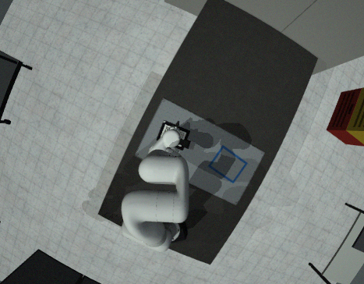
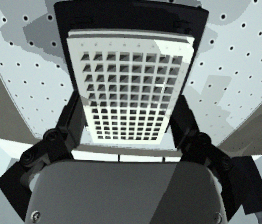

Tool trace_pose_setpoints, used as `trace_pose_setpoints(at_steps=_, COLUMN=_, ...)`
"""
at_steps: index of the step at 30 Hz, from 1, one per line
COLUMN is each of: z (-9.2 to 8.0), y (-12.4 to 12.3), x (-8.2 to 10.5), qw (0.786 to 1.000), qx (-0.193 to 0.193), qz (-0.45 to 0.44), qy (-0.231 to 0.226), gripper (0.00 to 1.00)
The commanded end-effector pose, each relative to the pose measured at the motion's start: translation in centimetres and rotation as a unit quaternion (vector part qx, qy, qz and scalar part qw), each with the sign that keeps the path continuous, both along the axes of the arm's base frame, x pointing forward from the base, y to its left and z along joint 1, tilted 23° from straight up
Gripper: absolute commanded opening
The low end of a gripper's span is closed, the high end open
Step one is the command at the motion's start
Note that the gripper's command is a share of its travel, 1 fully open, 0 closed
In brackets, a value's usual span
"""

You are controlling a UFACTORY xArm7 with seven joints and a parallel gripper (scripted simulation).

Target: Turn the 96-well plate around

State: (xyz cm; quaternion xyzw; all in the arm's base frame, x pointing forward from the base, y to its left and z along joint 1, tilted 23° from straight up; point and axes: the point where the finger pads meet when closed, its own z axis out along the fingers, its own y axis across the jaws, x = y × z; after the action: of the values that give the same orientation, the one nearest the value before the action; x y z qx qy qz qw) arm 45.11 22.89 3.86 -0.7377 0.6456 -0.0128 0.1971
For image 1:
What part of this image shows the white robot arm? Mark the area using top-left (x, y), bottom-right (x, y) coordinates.
top-left (122, 127), bottom-right (196, 252)

